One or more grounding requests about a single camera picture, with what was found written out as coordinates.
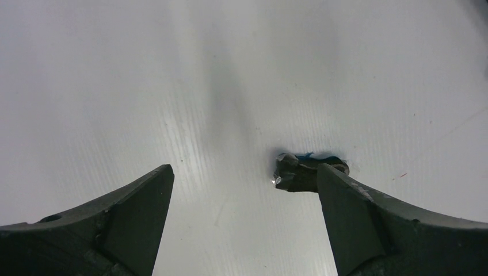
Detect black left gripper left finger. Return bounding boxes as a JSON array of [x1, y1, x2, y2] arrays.
[[1, 164, 174, 275]]

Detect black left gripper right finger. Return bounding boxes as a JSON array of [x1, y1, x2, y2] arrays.
[[317, 164, 487, 275]]

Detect blue black eraser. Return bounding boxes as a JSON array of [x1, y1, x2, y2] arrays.
[[271, 152, 350, 193]]

